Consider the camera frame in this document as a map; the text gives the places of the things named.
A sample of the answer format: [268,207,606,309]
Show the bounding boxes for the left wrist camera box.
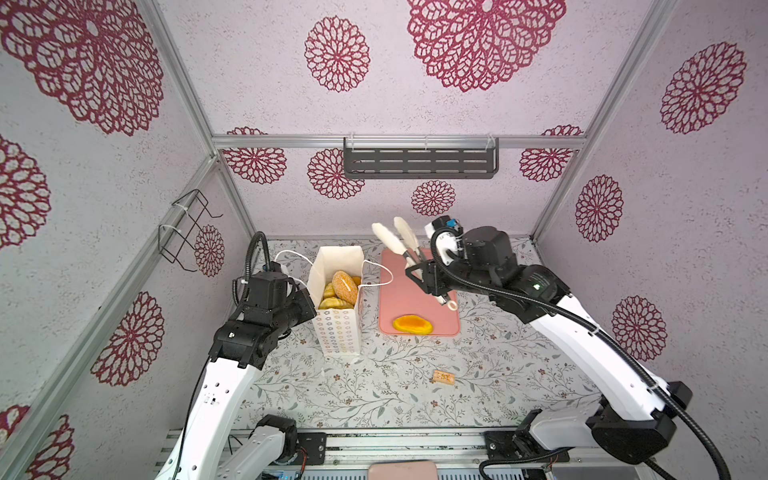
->
[233,261,296,310]

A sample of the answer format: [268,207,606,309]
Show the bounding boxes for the yellow orange oval bread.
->
[393,315,434,335]

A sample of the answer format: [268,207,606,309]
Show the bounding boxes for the black wire wall rack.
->
[156,189,222,273]

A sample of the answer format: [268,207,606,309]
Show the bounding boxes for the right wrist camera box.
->
[424,215,517,277]

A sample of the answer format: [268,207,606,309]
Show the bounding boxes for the ridged long golden bread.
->
[318,298,354,310]

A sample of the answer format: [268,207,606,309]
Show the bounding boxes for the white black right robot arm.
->
[405,258,731,479]

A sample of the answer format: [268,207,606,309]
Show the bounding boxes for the small tan cracker block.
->
[432,370,456,385]

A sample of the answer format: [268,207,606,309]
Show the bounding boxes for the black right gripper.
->
[411,254,504,303]

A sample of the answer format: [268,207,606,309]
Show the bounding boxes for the pink rectangular tray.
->
[378,249,461,337]

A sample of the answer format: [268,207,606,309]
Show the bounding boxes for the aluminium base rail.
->
[152,425,655,472]

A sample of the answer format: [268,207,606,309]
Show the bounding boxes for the white printed paper bag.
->
[273,240,394,358]

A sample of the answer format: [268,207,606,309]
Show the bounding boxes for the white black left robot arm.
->
[156,286,316,479]

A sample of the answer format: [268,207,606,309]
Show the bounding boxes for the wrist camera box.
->
[424,215,517,277]
[233,261,296,310]

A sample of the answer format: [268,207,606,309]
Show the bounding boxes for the yellow corn-shaped bread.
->
[323,283,337,299]

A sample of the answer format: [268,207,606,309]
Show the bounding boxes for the dark grey wall shelf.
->
[342,138,499,180]

